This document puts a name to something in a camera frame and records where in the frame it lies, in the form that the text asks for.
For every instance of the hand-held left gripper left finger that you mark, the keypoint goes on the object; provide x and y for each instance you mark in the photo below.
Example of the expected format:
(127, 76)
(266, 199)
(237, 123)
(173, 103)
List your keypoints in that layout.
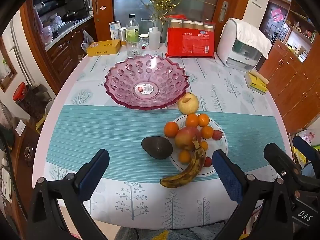
(92, 177)

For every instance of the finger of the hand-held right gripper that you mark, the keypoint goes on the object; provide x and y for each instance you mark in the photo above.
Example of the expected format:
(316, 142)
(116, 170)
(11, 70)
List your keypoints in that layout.
(277, 155)
(303, 147)

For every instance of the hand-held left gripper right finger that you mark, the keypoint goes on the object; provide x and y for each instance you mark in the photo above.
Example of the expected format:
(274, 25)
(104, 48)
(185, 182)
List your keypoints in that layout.
(228, 177)

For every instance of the small red plum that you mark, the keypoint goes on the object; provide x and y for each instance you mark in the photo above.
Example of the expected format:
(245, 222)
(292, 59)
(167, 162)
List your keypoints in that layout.
(208, 162)
(217, 135)

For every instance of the clear glass plate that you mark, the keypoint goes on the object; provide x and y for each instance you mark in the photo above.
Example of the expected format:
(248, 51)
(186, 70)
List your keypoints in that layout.
(222, 146)

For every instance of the spotted yellow banana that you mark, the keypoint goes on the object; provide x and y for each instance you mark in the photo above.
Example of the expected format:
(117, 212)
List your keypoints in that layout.
(192, 170)

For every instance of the small orange tangerine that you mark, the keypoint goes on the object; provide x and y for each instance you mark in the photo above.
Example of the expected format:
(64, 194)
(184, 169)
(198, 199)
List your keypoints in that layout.
(185, 156)
(204, 145)

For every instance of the red apple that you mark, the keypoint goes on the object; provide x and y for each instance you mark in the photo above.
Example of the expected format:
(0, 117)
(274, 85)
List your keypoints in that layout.
(186, 137)

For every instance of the dark avocado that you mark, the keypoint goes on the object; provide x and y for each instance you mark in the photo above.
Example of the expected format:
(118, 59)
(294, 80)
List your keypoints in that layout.
(156, 147)

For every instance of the large orange tangerine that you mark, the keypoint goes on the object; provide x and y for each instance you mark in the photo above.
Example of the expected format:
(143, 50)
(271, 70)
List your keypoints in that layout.
(171, 129)

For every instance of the yellow pear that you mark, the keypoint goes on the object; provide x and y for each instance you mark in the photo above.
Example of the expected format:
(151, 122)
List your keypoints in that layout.
(188, 106)

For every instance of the pink glass bowl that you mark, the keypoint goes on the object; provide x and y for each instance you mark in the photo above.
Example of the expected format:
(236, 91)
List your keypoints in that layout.
(120, 80)

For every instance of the wooden side cabinet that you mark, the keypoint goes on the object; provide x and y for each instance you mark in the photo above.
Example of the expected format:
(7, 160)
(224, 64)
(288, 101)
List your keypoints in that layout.
(287, 80)

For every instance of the yellow sponge pack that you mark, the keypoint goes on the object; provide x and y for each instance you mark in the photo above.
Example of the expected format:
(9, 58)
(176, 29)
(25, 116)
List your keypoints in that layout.
(257, 85)

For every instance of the red lid jar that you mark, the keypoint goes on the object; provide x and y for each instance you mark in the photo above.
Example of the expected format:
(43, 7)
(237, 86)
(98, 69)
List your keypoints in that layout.
(21, 92)

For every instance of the white cloth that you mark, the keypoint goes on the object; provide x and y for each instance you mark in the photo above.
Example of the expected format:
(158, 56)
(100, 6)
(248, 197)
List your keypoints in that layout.
(252, 35)

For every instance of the white countertop appliance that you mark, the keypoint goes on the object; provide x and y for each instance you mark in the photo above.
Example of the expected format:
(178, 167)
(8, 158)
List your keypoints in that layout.
(225, 42)

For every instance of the wooden kitchen cabinet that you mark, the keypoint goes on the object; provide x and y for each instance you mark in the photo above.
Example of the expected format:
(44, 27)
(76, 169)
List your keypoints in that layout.
(67, 52)

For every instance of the yellow cardboard box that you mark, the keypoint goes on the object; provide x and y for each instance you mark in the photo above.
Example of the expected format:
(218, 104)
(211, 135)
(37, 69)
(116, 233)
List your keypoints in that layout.
(103, 48)

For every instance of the clear glass tumbler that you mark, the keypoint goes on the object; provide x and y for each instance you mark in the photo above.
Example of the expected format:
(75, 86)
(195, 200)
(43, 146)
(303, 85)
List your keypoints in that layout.
(133, 48)

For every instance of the pink door decoration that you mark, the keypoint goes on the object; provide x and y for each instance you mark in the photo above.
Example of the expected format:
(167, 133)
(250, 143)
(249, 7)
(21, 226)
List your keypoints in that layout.
(277, 14)

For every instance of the white plastic bag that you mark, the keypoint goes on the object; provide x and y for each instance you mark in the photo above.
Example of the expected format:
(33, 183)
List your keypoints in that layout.
(86, 41)

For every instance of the red paper cup package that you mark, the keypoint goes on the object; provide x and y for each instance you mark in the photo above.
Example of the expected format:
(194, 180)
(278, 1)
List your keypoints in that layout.
(190, 42)

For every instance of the metal can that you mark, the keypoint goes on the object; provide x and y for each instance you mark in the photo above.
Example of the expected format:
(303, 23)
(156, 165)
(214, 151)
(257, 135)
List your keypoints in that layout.
(122, 34)

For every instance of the small glass jar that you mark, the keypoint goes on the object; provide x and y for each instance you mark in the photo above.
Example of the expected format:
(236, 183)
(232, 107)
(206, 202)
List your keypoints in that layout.
(144, 40)

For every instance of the blue white carton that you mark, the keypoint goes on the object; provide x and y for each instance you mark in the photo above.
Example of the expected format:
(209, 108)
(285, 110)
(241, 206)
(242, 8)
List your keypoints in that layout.
(113, 31)

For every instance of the white squeeze bottle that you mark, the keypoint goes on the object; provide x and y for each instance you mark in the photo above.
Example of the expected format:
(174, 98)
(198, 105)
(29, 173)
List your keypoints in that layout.
(153, 40)

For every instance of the green label plastic bottle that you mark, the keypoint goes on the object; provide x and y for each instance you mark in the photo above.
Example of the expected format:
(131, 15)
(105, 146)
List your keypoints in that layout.
(132, 31)

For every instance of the wooden picture frame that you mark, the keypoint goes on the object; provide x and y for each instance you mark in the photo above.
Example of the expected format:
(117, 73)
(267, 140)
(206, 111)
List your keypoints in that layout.
(10, 77)

